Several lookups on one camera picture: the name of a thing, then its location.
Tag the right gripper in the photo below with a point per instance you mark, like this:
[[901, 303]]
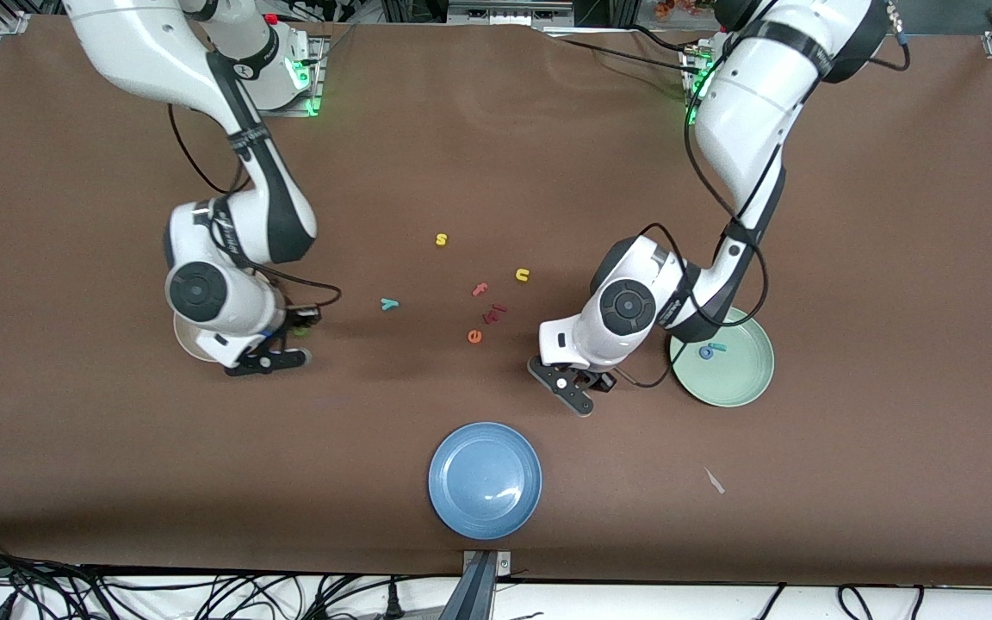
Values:
[[293, 319]]

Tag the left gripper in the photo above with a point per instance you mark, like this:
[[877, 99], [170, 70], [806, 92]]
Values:
[[601, 380]]

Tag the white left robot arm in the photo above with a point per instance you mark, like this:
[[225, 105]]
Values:
[[754, 103]]

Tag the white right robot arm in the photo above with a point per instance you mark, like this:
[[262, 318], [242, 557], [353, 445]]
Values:
[[143, 43]]

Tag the beige brown plate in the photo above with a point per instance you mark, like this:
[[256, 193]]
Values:
[[190, 340]]

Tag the green plate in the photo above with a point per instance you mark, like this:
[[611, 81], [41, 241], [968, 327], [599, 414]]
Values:
[[728, 383]]

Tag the blue plate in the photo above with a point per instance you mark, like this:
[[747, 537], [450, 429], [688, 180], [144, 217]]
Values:
[[485, 480]]

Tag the white paper scrap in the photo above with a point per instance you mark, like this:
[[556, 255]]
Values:
[[714, 480]]

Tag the brown paper table cover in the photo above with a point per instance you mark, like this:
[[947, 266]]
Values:
[[496, 155]]

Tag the grey power strip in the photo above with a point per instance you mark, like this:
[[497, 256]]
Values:
[[509, 10]]

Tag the orange artificial flowers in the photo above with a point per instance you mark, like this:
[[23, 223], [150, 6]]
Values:
[[685, 7]]

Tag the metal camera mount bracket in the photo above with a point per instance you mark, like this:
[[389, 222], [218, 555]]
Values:
[[486, 568]]

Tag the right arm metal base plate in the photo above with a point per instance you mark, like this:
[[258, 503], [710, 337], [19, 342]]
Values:
[[318, 82]]

